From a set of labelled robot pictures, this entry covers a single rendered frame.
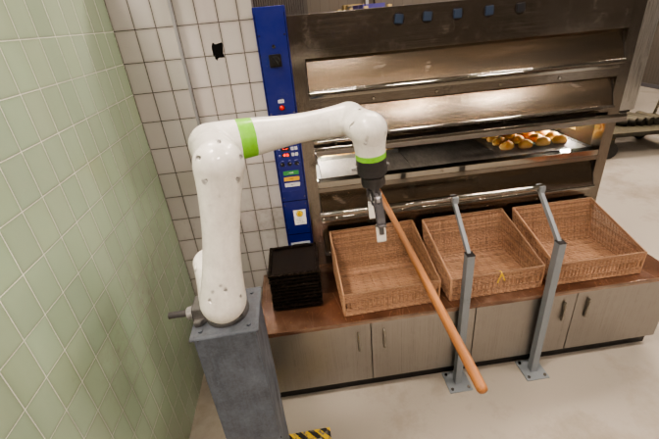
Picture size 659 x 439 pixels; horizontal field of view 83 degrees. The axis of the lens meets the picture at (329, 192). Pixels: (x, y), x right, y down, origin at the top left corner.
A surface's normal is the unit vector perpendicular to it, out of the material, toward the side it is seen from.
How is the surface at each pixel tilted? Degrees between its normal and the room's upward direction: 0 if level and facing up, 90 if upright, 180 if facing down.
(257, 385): 90
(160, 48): 90
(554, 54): 70
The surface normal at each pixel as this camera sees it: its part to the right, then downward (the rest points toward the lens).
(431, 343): 0.11, 0.43
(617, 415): -0.08, -0.90
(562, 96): 0.07, 0.09
